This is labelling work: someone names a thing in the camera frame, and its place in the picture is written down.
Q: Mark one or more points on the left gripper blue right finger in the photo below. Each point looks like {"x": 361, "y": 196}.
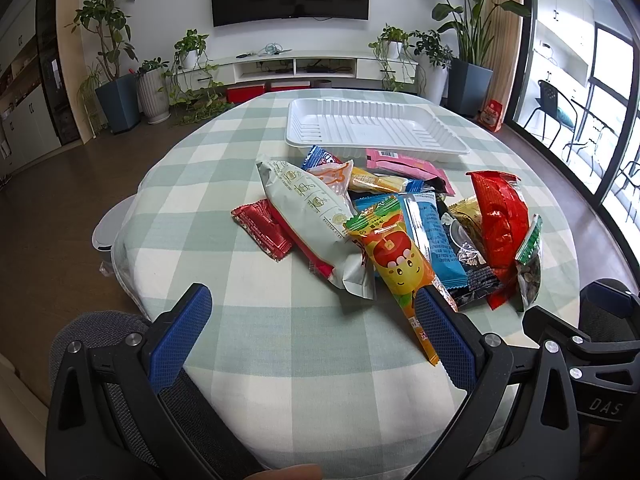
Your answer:
{"x": 437, "y": 320}

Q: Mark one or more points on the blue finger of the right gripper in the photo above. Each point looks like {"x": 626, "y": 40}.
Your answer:
{"x": 616, "y": 301}

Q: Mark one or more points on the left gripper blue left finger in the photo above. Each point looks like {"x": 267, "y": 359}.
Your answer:
{"x": 173, "y": 335}

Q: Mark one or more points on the green topped seed packet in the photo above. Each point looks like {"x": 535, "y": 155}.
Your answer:
{"x": 528, "y": 263}

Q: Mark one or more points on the black snack packet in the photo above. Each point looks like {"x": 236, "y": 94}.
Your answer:
{"x": 481, "y": 280}

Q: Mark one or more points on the large red chip bag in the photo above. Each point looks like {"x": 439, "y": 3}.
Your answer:
{"x": 505, "y": 222}

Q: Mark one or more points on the orange cartoon snack packet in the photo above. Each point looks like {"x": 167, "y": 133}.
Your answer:
{"x": 380, "y": 230}

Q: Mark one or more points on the gold snack packet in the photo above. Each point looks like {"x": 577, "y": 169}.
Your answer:
{"x": 467, "y": 212}

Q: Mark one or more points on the blue snack bag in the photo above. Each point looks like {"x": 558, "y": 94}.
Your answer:
{"x": 422, "y": 224}

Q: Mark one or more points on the small dark red packet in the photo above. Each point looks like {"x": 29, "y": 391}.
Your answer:
{"x": 273, "y": 236}

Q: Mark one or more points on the pale green snack bag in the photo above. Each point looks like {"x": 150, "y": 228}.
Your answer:
{"x": 313, "y": 216}

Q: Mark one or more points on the pink wafer packet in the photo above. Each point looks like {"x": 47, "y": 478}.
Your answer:
{"x": 410, "y": 167}

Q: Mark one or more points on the clear orange cat packet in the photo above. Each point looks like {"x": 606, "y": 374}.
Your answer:
{"x": 336, "y": 176}

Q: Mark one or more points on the blue cake packet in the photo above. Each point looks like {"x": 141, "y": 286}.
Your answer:
{"x": 362, "y": 181}

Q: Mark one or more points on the person's left hand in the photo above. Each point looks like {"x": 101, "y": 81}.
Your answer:
{"x": 296, "y": 472}

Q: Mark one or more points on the grey office chair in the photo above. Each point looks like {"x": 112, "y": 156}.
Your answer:
{"x": 94, "y": 330}

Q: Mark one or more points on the white stool under table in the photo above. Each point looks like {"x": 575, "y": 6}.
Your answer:
{"x": 105, "y": 232}

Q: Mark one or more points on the black balcony chair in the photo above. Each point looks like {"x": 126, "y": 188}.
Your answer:
{"x": 553, "y": 103}

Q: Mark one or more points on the red bag on floor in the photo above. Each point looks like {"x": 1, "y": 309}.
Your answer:
{"x": 490, "y": 117}

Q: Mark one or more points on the white plastic tray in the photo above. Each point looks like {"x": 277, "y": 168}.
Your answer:
{"x": 349, "y": 126}

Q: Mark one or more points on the large leaf plant blue pot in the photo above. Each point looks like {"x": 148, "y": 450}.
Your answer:
{"x": 471, "y": 20}

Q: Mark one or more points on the tall plant in blue pot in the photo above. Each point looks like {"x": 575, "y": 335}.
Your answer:
{"x": 117, "y": 97}

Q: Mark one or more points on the plant in white ribbed pot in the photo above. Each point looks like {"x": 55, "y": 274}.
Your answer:
{"x": 152, "y": 91}

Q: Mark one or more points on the trailing plant on console left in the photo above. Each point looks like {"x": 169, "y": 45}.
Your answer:
{"x": 191, "y": 81}

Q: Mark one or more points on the trailing plant on console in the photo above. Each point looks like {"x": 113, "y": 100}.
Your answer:
{"x": 391, "y": 49}
{"x": 191, "y": 81}

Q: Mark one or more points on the left red storage box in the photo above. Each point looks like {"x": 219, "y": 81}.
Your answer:
{"x": 242, "y": 93}

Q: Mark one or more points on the red storage box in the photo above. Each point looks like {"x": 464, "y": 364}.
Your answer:
{"x": 242, "y": 93}
{"x": 288, "y": 85}

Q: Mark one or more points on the white tv console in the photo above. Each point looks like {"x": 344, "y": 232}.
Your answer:
{"x": 343, "y": 69}

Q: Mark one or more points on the plant in tall white pot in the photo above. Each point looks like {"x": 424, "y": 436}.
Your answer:
{"x": 434, "y": 60}

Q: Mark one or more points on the right red storage box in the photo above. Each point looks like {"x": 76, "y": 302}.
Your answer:
{"x": 288, "y": 85}

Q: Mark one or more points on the trailing plant on console right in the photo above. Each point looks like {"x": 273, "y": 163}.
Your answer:
{"x": 391, "y": 49}

